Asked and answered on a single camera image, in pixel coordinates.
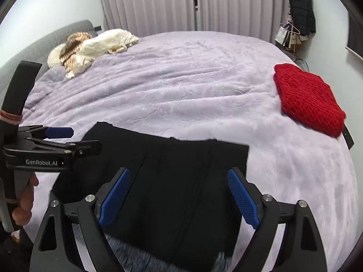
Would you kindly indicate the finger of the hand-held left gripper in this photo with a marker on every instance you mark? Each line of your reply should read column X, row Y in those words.
column 88, row 147
column 59, row 132

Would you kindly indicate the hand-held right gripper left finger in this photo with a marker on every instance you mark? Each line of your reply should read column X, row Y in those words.
column 115, row 198

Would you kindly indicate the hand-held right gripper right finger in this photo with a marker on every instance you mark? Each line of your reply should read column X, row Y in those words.
column 244, row 201

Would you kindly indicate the black pants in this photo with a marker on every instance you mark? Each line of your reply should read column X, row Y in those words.
column 175, row 189

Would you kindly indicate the person's left hand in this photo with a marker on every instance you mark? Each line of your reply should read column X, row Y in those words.
column 27, row 201

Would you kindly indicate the cream round pillow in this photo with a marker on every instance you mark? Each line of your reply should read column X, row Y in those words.
column 54, row 58

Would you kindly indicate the brown striped cloth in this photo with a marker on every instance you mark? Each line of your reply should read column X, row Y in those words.
column 72, row 48

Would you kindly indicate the grey padded headboard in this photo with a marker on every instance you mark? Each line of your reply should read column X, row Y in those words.
column 34, row 51

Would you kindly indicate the cream crumpled duvet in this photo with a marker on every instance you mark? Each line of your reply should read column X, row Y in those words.
column 110, row 41

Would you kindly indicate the purple fleece blanket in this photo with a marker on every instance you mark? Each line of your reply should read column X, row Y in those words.
column 184, row 90

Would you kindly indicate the red knitted sweater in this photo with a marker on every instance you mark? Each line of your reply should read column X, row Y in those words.
column 306, row 99

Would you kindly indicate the pale pleated curtain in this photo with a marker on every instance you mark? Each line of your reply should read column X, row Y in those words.
column 147, row 2
column 241, row 2

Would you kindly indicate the white paper bags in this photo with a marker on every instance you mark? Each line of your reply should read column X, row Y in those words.
column 283, row 38

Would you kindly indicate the pink clothes hanger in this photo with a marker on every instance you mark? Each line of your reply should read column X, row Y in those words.
column 292, row 27

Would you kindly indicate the black hanging jacket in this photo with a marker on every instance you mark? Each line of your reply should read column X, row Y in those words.
column 302, row 8

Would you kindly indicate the dark wall panel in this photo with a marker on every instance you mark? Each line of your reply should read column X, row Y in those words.
column 356, row 36

